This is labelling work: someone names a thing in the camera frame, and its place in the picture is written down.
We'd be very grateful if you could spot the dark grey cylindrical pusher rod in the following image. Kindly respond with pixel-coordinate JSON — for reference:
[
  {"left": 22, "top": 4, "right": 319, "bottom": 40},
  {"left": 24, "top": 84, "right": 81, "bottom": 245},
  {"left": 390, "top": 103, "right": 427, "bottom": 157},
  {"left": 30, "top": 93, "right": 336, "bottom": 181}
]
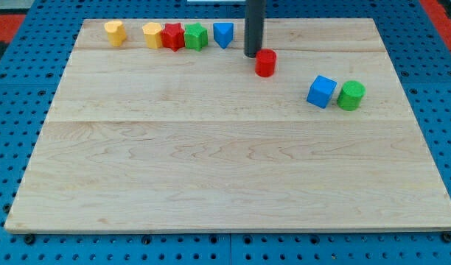
[{"left": 244, "top": 0, "right": 266, "bottom": 58}]

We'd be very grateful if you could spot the blue triangle block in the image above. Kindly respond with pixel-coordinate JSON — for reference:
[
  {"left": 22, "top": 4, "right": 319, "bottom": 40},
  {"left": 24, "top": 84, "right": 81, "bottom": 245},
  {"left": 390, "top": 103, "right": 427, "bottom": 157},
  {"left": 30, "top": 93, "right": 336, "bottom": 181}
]
[{"left": 213, "top": 22, "right": 234, "bottom": 49}]

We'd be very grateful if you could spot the green star block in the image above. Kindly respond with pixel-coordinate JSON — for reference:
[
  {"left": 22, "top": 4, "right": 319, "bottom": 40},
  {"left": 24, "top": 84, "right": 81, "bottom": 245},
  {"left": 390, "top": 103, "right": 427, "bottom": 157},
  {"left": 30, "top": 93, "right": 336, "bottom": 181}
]
[{"left": 183, "top": 23, "right": 209, "bottom": 52}]

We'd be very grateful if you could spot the red star block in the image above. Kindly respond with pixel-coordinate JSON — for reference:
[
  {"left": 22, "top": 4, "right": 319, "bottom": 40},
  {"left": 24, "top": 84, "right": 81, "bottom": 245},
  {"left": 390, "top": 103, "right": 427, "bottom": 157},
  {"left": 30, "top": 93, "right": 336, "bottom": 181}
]
[{"left": 161, "top": 23, "right": 185, "bottom": 52}]

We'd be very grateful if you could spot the red cylinder block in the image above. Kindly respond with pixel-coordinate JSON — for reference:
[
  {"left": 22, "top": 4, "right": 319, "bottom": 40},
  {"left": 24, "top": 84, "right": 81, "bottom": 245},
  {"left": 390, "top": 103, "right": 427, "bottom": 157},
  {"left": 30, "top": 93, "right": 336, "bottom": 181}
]
[{"left": 255, "top": 49, "right": 277, "bottom": 77}]

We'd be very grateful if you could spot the blue cube block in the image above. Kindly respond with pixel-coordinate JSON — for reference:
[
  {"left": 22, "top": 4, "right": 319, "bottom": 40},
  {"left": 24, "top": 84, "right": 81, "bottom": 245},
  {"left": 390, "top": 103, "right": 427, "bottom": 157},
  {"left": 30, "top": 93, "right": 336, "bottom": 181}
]
[{"left": 307, "top": 75, "right": 337, "bottom": 108}]

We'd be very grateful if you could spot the yellow pentagon block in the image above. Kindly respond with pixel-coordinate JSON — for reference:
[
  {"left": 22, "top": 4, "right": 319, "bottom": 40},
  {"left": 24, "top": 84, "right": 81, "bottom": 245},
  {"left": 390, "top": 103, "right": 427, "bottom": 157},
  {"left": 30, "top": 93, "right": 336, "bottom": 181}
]
[{"left": 142, "top": 22, "right": 163, "bottom": 49}]

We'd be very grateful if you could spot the green cylinder block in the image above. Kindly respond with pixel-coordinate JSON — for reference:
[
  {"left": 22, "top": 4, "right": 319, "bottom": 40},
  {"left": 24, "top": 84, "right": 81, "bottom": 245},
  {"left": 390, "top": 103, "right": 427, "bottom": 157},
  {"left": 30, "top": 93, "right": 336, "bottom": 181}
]
[{"left": 337, "top": 80, "right": 366, "bottom": 111}]

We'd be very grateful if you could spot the yellow heart block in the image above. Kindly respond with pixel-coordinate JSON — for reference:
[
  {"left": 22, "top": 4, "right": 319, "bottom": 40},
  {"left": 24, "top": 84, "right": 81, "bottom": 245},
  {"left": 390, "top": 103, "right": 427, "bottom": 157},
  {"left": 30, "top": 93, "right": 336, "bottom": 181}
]
[{"left": 104, "top": 20, "right": 127, "bottom": 47}]

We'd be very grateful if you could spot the light wooden board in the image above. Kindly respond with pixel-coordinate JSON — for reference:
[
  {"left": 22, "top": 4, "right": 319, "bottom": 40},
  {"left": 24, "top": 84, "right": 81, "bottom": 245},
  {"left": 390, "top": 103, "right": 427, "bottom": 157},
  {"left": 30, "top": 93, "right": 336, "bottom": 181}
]
[{"left": 5, "top": 18, "right": 451, "bottom": 234}]

